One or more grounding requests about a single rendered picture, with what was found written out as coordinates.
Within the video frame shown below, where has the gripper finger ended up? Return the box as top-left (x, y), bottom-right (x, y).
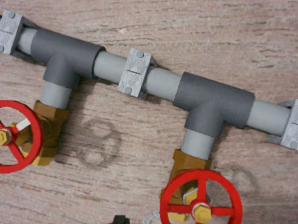
top-left (112, 215), bottom-right (130, 224)

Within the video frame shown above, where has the grey pipe with tee joints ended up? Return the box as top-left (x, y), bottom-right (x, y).
top-left (0, 10), bottom-right (298, 224)

